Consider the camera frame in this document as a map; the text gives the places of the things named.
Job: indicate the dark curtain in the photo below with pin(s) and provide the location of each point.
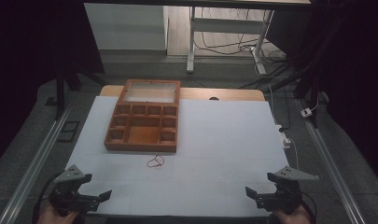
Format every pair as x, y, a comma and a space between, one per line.
28, 62
354, 77

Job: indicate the white power strip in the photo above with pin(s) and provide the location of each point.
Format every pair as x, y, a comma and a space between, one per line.
283, 137

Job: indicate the wooden compartment box with lid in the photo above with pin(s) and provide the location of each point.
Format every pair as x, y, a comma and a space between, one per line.
143, 133

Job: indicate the person's left hand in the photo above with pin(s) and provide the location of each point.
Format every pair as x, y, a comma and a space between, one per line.
54, 217

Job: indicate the white table mat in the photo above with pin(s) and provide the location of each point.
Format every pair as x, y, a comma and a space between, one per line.
214, 155

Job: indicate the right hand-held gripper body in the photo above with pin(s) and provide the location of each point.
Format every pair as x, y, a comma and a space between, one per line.
286, 199

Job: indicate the black stand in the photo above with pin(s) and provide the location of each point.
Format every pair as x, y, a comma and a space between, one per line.
311, 81
60, 93

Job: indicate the aluminium rail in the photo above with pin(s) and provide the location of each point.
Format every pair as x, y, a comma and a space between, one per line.
329, 168
34, 168

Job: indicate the wooden table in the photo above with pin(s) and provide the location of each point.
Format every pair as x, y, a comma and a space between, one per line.
236, 94

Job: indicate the white cabinet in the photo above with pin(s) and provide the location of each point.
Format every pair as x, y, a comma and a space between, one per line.
124, 26

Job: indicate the black rectangular frame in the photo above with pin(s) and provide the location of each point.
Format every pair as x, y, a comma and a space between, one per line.
68, 131

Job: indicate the person's right hand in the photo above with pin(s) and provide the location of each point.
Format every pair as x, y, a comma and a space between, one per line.
292, 217

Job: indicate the white adapter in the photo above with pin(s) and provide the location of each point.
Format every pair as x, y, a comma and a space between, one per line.
306, 112

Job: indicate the white desk frame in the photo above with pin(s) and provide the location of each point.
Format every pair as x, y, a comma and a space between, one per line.
227, 25

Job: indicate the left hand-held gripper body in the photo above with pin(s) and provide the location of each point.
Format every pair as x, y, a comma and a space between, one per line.
68, 199

